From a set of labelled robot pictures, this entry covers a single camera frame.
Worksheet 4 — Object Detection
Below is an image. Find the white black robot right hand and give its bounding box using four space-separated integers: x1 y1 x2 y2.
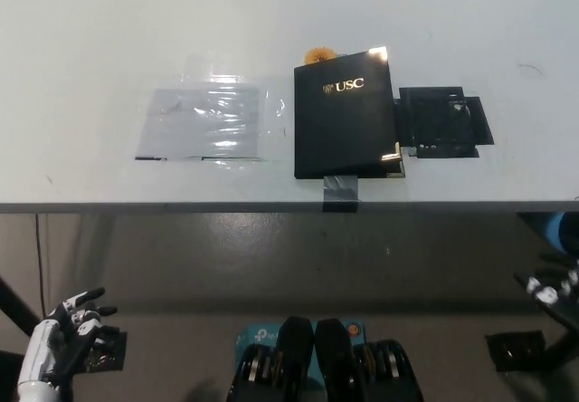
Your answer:
514 255 579 307

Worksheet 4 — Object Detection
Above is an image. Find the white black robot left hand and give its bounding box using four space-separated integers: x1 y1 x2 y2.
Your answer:
16 286 121 389

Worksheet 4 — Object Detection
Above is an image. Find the black USC diary folder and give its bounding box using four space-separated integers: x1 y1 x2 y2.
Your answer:
292 45 409 181

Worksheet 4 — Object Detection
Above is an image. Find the black robot right body block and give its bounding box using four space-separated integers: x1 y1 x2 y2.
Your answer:
314 317 424 402

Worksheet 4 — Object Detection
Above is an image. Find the black table leg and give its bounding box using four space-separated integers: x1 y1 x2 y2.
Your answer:
0 273 43 359

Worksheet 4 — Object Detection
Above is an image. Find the blue round object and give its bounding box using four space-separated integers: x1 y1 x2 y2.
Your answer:
541 211 579 254

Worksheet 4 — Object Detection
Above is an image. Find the black floor tape patch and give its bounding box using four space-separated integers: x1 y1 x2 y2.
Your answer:
82 329 128 375
484 329 549 374

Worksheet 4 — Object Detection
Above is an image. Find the black flat plastic tray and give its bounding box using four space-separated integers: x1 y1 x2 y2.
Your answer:
392 85 496 160

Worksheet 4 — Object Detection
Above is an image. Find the teal TP-Link box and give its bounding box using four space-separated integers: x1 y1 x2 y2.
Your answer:
233 320 365 397

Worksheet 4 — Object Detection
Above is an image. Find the clear plastic sheet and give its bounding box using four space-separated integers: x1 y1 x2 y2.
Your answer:
133 72 291 164

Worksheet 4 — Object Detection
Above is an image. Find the thin black cable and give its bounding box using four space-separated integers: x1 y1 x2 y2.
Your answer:
34 213 48 318

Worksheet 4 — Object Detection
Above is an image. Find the grey duct tape strip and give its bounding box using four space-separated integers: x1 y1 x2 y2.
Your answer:
321 176 362 214

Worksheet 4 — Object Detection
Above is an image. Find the orange spiky ring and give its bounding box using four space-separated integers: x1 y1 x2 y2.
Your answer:
303 47 337 65

